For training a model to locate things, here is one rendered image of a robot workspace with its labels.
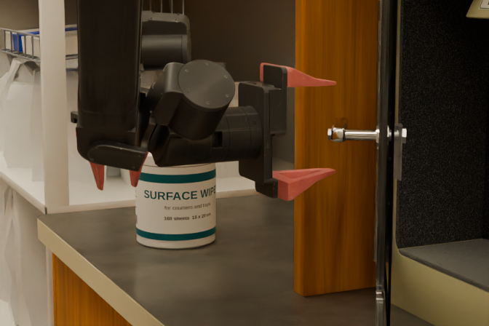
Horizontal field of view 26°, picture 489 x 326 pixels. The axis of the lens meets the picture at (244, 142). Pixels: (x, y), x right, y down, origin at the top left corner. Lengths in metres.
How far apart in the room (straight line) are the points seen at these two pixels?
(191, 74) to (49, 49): 1.07
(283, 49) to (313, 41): 1.20
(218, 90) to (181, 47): 0.32
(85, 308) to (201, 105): 0.84
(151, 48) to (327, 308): 0.40
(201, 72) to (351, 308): 0.48
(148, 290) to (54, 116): 0.70
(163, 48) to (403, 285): 0.43
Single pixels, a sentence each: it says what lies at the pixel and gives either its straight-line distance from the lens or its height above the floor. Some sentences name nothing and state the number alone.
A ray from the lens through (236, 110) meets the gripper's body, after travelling 1.10.
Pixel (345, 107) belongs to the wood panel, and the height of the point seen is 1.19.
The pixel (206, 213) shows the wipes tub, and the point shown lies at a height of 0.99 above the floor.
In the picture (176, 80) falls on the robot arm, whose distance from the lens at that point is 1.00.
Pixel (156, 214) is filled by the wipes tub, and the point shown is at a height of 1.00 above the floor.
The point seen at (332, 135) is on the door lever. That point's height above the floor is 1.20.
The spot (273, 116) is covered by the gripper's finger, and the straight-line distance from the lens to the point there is 1.09.
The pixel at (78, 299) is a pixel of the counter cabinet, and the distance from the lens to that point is 1.82.
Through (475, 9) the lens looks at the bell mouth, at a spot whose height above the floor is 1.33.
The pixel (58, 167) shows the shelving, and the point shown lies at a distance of 2.10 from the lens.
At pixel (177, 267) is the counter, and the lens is 1.58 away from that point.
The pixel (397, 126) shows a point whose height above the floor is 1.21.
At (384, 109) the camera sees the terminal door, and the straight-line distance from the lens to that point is 1.06.
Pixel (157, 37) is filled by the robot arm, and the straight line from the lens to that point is 1.33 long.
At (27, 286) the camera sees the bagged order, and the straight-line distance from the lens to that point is 2.58.
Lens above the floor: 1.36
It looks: 9 degrees down
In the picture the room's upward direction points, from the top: straight up
